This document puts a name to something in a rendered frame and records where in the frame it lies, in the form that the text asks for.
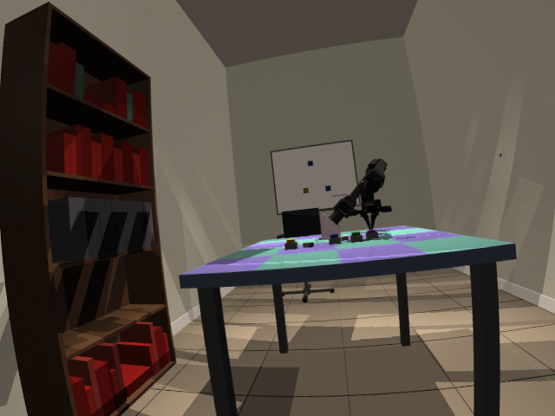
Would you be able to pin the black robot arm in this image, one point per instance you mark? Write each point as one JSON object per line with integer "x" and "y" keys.
{"x": 372, "y": 182}

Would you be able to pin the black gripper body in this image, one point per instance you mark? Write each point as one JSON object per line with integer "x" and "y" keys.
{"x": 386, "y": 208}

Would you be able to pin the yellow button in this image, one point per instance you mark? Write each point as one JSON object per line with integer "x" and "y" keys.
{"x": 290, "y": 244}

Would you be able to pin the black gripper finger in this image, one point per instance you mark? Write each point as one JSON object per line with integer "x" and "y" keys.
{"x": 366, "y": 218}
{"x": 372, "y": 221}

